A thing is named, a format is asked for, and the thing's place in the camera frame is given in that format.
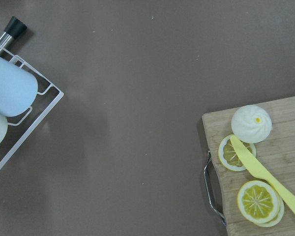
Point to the lemon slice bottom lower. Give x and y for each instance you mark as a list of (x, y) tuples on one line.
[(276, 219)]

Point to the yellow plastic knife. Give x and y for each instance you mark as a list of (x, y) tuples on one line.
[(256, 169)]

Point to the lemon slice upper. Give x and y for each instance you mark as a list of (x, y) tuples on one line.
[(228, 156)]

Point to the lemon slice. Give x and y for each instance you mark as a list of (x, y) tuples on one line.
[(276, 219), (258, 202), (228, 156)]

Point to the light blue cup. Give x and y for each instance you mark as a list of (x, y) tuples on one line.
[(18, 89)]

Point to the white steamed bun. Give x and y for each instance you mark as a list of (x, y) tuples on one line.
[(251, 124)]

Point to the white wire rack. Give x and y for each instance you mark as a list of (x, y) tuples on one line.
[(21, 126)]

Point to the black capped metal bottle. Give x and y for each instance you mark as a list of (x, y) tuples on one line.
[(13, 30)]

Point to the lemon slice top lower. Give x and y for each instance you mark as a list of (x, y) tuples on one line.
[(258, 202)]

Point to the wooden cutting board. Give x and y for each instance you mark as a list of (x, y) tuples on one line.
[(276, 153)]

